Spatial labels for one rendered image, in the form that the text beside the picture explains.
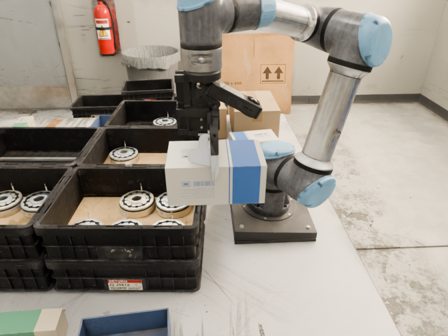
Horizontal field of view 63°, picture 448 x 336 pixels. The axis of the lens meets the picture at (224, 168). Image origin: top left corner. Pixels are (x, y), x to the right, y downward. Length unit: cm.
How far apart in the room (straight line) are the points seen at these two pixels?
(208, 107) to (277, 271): 59
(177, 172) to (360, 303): 62
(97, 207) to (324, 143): 69
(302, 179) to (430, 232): 168
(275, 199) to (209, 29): 69
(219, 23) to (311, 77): 374
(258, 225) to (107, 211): 47
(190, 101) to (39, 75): 386
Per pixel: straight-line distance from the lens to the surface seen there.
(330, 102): 101
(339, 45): 100
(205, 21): 65
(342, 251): 122
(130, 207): 111
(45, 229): 98
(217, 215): 130
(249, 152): 77
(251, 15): 71
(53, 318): 100
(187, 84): 69
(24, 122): 213
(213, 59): 67
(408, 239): 253
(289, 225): 121
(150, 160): 140
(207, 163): 70
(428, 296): 222
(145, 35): 413
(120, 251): 97
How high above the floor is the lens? 149
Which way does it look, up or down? 30 degrees down
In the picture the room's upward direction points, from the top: straight up
